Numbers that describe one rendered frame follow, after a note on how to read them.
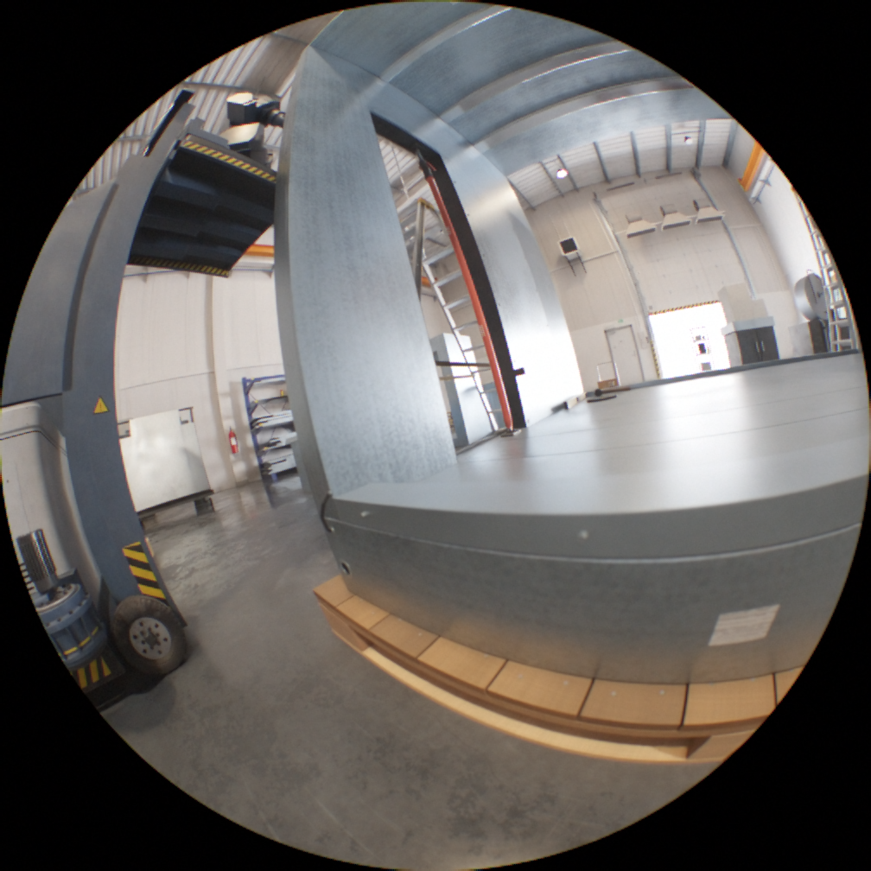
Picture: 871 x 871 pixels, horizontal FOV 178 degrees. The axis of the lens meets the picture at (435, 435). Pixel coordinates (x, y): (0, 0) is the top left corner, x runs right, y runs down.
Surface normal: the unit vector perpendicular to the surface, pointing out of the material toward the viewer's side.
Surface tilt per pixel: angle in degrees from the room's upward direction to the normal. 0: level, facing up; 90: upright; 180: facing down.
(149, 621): 96
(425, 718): 0
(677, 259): 90
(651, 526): 90
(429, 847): 0
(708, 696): 0
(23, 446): 90
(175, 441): 78
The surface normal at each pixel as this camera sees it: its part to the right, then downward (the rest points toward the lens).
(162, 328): 0.74, -0.12
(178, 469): 0.72, -0.33
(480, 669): -0.22, -0.97
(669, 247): -0.63, 0.21
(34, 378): 0.89, -0.18
